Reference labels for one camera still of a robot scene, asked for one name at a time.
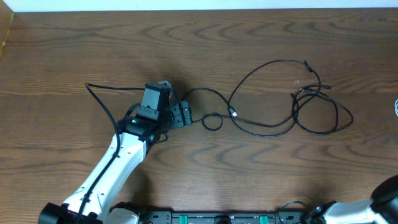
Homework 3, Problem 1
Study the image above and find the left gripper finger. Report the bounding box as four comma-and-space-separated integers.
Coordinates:
169, 103, 185, 129
181, 101, 193, 126

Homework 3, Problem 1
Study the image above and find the black USB cable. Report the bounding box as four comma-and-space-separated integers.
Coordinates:
180, 59, 323, 138

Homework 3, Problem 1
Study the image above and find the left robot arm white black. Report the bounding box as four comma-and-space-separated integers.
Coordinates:
38, 81, 188, 224

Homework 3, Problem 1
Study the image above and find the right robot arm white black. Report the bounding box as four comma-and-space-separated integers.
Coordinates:
302, 175, 397, 224

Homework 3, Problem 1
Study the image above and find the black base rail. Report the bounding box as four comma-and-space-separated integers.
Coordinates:
108, 201, 312, 224

